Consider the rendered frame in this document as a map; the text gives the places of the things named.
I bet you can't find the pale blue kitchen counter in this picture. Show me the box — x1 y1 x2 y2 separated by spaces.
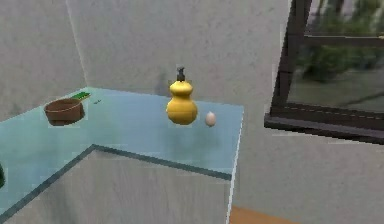
0 86 245 224

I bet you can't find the yellow soap dispenser bottle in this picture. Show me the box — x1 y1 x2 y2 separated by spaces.
165 66 199 126

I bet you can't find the white egg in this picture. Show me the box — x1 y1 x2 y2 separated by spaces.
204 111 217 128

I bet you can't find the dark framed window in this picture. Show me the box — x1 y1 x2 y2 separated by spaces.
264 0 384 145

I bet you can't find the brown pan with green handle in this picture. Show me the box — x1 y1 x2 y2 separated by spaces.
43 91 92 127

